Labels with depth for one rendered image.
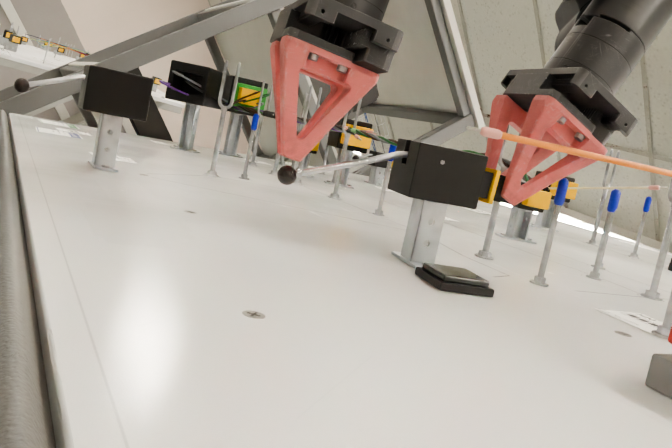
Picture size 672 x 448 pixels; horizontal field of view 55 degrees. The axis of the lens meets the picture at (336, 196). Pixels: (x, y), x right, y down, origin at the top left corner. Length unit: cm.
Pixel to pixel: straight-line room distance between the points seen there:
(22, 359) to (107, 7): 785
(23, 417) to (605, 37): 46
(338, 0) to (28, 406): 32
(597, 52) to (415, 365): 32
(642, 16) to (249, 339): 40
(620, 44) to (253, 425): 42
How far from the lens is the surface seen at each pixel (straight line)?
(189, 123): 115
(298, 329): 28
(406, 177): 47
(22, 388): 20
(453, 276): 43
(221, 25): 138
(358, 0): 44
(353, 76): 43
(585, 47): 53
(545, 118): 49
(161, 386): 21
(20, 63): 357
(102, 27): 803
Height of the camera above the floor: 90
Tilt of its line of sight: 20 degrees up
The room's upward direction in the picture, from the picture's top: 61 degrees clockwise
